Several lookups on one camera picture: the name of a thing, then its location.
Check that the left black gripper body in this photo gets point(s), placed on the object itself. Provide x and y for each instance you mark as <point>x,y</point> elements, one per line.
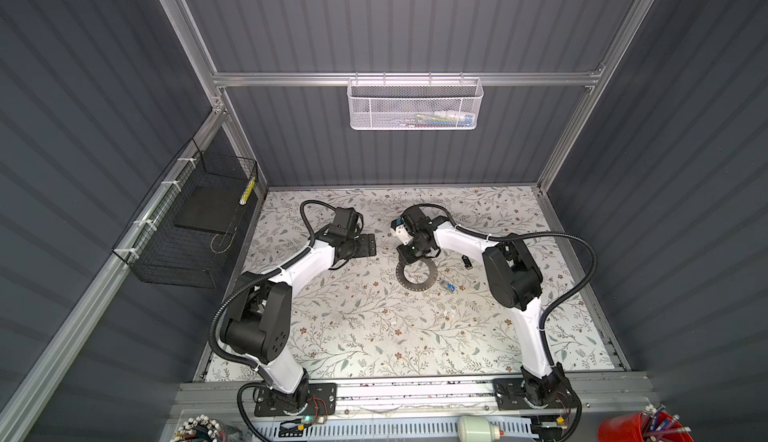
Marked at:
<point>361,247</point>

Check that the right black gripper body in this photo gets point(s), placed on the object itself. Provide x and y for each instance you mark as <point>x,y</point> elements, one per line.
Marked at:
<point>411,252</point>

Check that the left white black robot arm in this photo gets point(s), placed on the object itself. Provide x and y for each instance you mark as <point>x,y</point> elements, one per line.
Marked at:
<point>252,326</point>

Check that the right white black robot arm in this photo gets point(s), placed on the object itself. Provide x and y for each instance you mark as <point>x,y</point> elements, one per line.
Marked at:
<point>514,280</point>

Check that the small black key fob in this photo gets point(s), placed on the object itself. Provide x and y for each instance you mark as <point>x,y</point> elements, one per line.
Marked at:
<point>466,262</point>

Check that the yellow marker pen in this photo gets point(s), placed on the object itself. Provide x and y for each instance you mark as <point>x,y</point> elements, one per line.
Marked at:
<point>243,200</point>

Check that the white plastic bottle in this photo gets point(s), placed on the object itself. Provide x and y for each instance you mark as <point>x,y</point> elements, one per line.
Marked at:
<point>477,429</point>

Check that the pile of white connectors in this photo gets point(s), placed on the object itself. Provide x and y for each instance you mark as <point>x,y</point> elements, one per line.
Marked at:
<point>199,429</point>

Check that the red cup with pens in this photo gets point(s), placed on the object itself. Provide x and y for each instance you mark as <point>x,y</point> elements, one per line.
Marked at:
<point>649,425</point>

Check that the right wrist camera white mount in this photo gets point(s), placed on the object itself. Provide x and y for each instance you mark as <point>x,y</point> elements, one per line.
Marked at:
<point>399,230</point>

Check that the white wire mesh basket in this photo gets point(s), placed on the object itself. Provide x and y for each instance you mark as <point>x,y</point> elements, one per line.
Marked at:
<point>414,104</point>

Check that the black wire basket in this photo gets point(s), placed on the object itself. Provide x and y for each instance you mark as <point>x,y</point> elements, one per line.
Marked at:
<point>192,228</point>

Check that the white cable duct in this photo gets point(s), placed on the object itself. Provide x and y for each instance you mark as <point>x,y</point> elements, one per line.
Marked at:
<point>397,429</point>

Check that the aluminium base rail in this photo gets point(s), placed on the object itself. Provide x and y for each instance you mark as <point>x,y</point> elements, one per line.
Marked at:
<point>599,391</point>

